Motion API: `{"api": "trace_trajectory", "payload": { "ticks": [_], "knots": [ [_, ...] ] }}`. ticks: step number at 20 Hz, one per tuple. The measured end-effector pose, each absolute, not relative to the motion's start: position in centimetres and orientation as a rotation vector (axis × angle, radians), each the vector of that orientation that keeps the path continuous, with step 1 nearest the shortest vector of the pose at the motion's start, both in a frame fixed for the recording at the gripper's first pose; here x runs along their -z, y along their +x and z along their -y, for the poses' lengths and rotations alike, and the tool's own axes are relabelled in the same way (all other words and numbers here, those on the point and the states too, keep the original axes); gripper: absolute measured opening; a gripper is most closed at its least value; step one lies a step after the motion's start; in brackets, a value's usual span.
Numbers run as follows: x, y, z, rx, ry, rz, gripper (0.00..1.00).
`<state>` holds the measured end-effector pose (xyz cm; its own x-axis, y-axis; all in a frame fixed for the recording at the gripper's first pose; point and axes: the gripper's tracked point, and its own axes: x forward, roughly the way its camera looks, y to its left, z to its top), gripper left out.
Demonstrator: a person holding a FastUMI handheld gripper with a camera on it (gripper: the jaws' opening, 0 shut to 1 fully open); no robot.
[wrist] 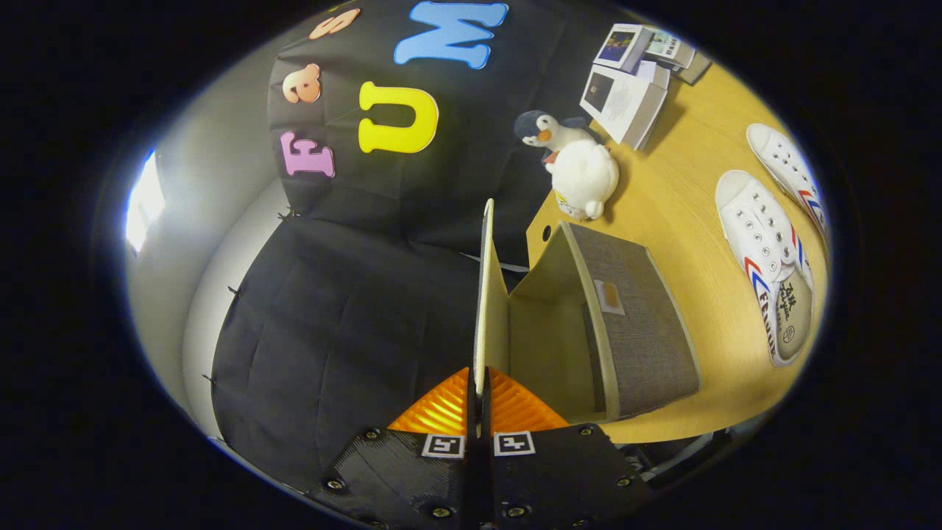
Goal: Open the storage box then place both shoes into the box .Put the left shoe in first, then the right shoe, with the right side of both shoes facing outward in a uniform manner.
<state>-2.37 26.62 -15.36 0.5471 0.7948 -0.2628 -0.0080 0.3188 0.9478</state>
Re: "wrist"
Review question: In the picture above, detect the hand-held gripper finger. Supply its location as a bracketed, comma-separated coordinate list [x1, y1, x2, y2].
[481, 367, 657, 530]
[306, 367, 479, 530]

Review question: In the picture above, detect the grey fabric storage box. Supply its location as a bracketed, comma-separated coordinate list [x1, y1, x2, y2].
[473, 197, 702, 425]

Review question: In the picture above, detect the white canvas shoe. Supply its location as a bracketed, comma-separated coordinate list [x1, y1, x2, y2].
[746, 123, 830, 247]
[715, 170, 816, 367]

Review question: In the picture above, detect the white plush toy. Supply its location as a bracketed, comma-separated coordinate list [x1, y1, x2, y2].
[545, 140, 620, 222]

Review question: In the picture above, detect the penguin plush toy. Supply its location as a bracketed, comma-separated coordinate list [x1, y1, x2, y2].
[514, 110, 601, 159]

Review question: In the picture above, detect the white book with portrait cover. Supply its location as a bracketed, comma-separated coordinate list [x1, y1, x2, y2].
[580, 63, 670, 152]

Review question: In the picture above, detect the large ceiling light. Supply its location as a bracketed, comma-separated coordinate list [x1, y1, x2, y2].
[125, 151, 166, 255]

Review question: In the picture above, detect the thin white book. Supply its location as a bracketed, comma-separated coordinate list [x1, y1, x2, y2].
[639, 59, 672, 91]

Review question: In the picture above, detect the book with blue picture cover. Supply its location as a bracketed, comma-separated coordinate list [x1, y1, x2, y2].
[593, 24, 652, 73]

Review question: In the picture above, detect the dark grey book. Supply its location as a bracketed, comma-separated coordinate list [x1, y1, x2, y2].
[677, 52, 712, 85]

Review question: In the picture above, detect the book with teal cover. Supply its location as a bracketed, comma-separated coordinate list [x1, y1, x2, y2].
[648, 28, 696, 69]

